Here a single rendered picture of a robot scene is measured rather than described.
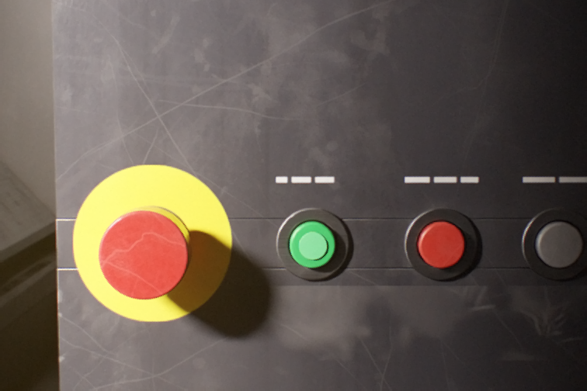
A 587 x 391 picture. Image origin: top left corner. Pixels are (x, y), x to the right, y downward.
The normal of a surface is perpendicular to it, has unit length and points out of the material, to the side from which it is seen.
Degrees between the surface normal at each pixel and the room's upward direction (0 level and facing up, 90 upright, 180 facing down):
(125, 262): 90
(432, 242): 90
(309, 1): 90
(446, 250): 90
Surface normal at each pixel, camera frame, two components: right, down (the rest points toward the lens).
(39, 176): -0.05, 0.10
